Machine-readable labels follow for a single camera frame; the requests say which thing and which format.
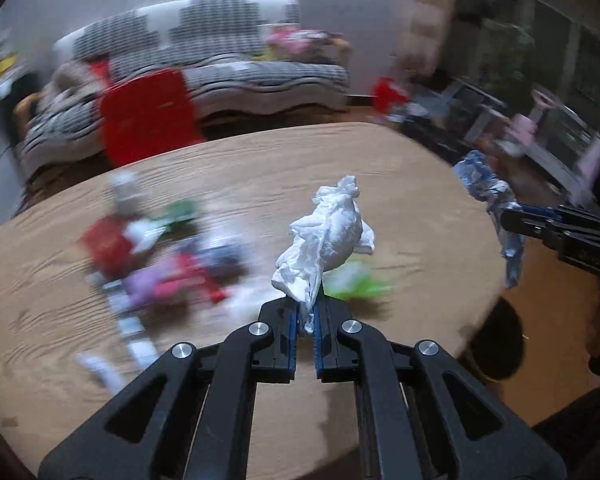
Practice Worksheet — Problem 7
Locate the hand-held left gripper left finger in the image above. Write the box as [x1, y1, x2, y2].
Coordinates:
[37, 296, 301, 480]

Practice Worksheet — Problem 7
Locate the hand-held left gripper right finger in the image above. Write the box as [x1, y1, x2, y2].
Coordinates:
[314, 299, 567, 480]

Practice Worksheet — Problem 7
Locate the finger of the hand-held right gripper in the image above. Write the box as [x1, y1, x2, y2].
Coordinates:
[547, 235, 600, 281]
[500, 204, 600, 242]

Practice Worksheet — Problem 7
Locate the blue white wrapper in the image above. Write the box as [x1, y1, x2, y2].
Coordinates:
[454, 150, 528, 290]

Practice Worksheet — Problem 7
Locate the white tissue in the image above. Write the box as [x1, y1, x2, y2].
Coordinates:
[271, 175, 377, 336]

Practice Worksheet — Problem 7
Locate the light green wrapper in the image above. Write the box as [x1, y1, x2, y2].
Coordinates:
[325, 259, 397, 307]

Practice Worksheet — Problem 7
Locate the grey rack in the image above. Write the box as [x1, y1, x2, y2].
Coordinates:
[445, 77, 600, 196]

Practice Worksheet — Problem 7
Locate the pink container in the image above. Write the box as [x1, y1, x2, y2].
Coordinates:
[509, 114, 539, 147]

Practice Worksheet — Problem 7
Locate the red wrapper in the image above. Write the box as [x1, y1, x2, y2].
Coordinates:
[170, 254, 232, 307]

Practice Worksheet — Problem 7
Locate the dark round object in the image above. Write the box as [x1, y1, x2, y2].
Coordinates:
[467, 295, 526, 383]

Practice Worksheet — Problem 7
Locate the purple pink packet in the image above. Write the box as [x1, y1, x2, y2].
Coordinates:
[124, 259, 182, 312]

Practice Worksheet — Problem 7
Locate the white paper strip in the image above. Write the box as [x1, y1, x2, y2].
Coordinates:
[104, 280, 158, 361]

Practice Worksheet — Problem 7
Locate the dark green packet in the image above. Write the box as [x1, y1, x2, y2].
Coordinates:
[155, 200, 202, 227]

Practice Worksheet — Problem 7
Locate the red bag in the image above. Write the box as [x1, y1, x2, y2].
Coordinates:
[371, 76, 412, 117]

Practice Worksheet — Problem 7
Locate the red snack packet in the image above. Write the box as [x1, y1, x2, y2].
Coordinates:
[79, 215, 137, 282]

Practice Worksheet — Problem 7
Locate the beige curtain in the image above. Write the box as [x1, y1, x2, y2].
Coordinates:
[396, 0, 457, 77]

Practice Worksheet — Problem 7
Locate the black white striped sofa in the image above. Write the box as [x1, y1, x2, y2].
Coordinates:
[17, 0, 351, 176]

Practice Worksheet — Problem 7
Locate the red plastic chair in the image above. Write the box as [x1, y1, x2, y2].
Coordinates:
[99, 67, 206, 168]

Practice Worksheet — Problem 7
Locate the pink cushion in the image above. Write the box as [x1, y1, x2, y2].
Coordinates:
[264, 26, 332, 62]

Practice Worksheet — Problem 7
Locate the red tray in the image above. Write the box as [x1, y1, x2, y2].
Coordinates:
[87, 59, 114, 87]

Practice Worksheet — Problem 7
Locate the beige jacket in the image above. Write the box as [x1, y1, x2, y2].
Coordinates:
[44, 60, 112, 107]

